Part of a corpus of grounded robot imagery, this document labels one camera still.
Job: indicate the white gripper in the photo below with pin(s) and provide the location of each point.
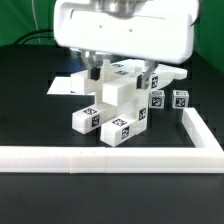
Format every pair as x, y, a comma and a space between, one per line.
159, 30

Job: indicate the white chair back frame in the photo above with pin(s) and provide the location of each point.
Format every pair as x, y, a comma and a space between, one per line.
120, 82

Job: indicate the white chair seat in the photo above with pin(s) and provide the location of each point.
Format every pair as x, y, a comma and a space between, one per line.
137, 106

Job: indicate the small white marker block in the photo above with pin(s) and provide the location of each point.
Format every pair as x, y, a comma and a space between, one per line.
92, 117

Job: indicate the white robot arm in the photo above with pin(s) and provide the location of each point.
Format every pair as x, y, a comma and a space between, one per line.
156, 30

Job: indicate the white marker base sheet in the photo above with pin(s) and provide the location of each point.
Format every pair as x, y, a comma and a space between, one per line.
68, 86

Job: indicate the white U-shaped obstacle frame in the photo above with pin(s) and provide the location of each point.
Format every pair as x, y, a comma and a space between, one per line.
206, 156

